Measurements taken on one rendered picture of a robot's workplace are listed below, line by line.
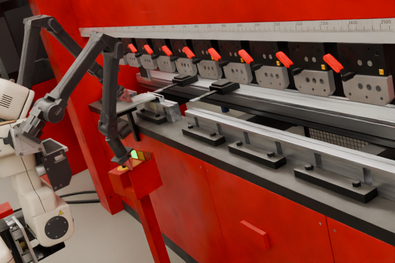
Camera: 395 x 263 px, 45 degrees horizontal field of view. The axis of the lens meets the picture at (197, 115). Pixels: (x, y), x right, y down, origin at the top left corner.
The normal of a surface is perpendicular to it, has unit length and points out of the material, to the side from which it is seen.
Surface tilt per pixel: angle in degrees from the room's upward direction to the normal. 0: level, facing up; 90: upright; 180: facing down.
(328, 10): 90
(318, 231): 90
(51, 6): 90
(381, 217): 0
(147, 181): 90
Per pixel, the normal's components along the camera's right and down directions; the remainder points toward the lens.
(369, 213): -0.25, -0.92
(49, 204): 0.56, 0.12
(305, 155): -0.83, 0.36
